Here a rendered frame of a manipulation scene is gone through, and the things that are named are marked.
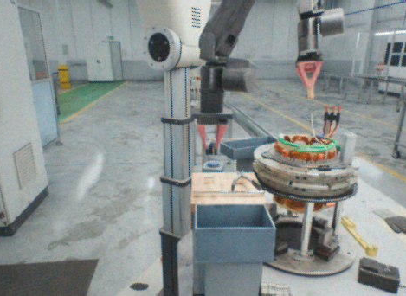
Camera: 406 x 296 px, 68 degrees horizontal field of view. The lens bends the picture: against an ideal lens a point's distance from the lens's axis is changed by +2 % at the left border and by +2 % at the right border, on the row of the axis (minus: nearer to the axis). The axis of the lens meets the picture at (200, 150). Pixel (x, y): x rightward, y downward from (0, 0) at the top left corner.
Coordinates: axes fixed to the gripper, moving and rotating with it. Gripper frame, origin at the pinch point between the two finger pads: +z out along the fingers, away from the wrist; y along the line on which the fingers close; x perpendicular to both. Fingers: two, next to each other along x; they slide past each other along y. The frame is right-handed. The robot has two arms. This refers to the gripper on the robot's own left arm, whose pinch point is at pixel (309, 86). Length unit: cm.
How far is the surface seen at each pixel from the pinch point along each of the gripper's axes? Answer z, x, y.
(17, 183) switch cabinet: 35, 215, 125
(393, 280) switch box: 56, -19, -2
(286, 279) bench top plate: 57, 9, -1
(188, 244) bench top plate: 51, 40, 8
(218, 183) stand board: 28.6, 26.8, -11.2
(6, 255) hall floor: 86, 199, 98
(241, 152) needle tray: 18.6, 21.8, 22.0
